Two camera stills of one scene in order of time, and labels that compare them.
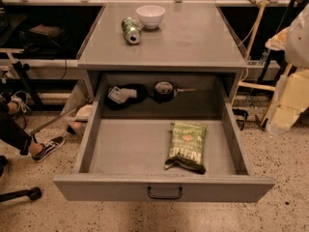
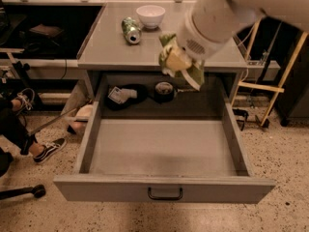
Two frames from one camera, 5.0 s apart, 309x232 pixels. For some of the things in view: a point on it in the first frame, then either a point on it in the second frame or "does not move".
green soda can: (131, 30) does not move
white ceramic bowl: (151, 15) does not move
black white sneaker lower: (48, 148) does not move
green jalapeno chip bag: (186, 144) to (190, 78)
